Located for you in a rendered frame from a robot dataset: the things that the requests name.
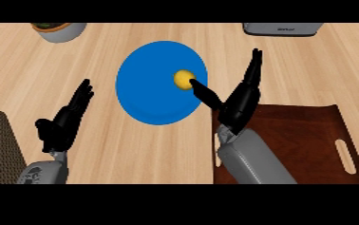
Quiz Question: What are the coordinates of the grey appliance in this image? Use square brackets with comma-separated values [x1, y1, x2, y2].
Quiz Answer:
[241, 23, 326, 38]

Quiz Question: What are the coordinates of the grey plant pot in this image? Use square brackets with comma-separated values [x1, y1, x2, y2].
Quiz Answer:
[30, 23, 89, 44]

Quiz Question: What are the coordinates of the brown wooden tray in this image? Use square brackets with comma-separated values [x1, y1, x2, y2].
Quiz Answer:
[210, 103, 359, 185]

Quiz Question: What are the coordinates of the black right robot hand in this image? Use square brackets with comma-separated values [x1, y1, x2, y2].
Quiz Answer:
[188, 47, 264, 137]

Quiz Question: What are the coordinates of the dark woven mat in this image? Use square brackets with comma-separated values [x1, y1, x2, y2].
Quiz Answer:
[0, 110, 29, 185]

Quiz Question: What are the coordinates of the blue round plate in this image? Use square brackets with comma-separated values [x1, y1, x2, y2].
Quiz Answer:
[116, 40, 209, 126]

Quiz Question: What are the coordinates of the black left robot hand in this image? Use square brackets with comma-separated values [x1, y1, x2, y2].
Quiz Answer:
[35, 78, 97, 154]

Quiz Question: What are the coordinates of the yellow lemon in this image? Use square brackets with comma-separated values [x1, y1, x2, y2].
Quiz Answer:
[174, 69, 199, 91]

